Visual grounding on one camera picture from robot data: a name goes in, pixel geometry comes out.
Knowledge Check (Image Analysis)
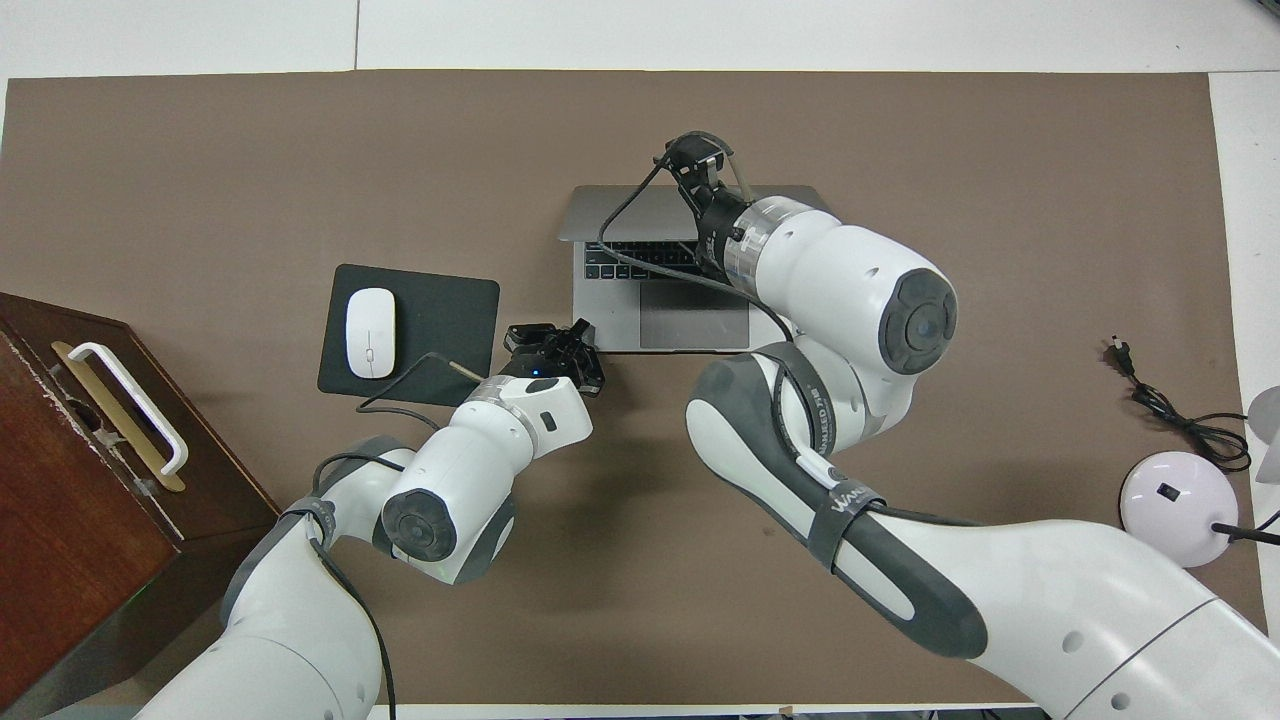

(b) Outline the silver laptop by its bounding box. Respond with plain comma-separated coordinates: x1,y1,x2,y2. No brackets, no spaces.
557,185,831,353

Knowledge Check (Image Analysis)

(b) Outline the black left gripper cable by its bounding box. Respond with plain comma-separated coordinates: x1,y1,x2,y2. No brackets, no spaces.
305,352,483,720

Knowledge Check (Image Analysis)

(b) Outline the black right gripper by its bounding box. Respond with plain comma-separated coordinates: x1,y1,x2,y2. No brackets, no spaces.
655,135,761,286

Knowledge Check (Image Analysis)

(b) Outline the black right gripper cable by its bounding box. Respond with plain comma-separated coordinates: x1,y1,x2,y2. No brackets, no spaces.
598,130,801,346

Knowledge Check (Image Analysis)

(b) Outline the white desk lamp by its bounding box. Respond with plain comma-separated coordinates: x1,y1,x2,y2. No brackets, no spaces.
1118,385,1280,569

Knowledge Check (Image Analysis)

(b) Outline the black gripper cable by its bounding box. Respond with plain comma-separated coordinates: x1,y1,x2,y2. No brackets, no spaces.
598,130,801,346
305,352,483,720

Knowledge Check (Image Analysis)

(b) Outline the white box handle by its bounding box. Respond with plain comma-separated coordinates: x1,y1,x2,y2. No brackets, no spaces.
67,342,189,476

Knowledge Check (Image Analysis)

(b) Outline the black lamp power cable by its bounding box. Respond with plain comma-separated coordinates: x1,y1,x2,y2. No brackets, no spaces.
1110,336,1280,531

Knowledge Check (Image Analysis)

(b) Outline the white computer mouse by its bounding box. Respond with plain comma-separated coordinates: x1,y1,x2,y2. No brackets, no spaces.
345,288,397,380

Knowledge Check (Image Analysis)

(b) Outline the brown table mat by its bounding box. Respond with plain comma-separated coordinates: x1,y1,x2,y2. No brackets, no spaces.
0,70,1271,707

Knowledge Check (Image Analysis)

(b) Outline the dark brown wooden box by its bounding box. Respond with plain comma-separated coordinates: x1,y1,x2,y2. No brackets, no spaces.
0,292,281,720

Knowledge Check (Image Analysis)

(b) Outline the black mouse pad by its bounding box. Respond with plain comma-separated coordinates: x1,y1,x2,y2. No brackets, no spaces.
317,263,501,407

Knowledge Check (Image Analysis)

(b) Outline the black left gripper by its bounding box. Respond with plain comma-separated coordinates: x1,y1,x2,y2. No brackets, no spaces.
500,318,606,397

